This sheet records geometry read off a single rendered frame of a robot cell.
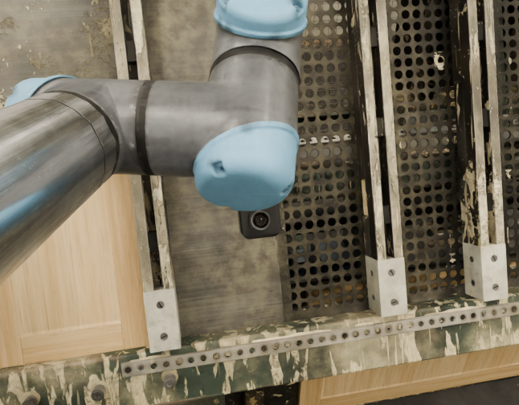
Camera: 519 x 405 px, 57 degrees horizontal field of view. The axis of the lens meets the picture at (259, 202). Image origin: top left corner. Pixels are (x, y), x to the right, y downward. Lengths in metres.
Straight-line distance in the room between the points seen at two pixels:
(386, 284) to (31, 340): 0.74
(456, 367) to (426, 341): 0.62
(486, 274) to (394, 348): 0.26
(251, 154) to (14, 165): 0.15
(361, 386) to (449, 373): 0.31
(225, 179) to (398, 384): 1.46
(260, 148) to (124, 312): 0.77
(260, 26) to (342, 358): 0.85
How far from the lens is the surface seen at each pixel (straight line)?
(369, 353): 1.13
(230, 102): 0.35
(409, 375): 1.72
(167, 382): 1.04
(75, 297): 1.06
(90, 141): 0.32
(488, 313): 1.23
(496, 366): 1.90
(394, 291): 1.08
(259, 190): 0.35
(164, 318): 1.00
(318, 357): 1.10
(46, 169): 0.27
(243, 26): 0.39
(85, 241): 1.04
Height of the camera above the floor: 1.71
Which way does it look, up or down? 35 degrees down
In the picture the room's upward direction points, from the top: straight up
